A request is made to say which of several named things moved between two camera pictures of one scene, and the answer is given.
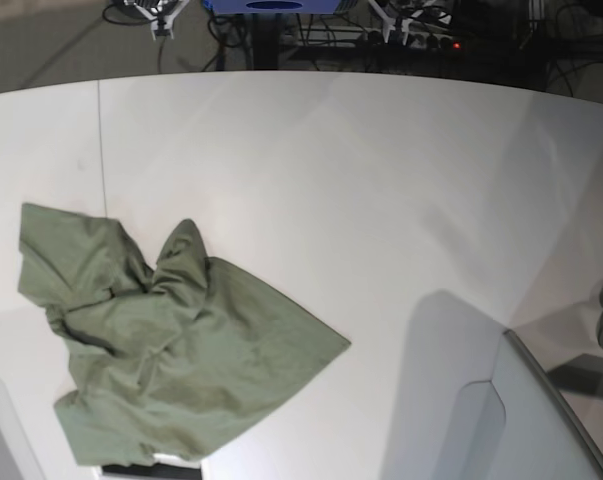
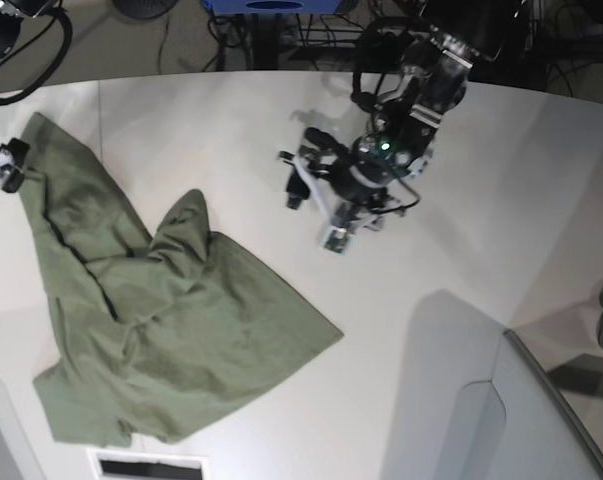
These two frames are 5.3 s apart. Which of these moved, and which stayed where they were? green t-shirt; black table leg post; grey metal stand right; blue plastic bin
Moved: green t-shirt
Stayed: grey metal stand right; blue plastic bin; black table leg post
